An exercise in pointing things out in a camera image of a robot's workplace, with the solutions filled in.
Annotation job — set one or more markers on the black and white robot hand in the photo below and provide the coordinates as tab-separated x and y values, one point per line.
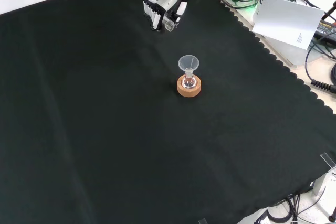
170	6

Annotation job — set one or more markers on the clear round-bottom flask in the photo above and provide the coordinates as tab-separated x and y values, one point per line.
189	83

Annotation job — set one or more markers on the black round stand foot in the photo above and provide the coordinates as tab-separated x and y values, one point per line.
334	73

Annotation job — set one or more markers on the clear plastic funnel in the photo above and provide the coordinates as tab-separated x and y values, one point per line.
189	62

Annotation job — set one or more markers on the white card sheet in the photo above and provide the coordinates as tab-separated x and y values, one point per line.
286	22

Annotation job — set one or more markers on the black cloth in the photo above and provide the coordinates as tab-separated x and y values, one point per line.
105	103

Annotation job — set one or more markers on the pale grey board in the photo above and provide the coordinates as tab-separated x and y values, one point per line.
294	54

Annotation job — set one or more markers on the black power adapter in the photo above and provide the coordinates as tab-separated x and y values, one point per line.
326	31

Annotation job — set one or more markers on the clear tape piece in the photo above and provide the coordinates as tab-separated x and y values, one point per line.
328	159
202	221

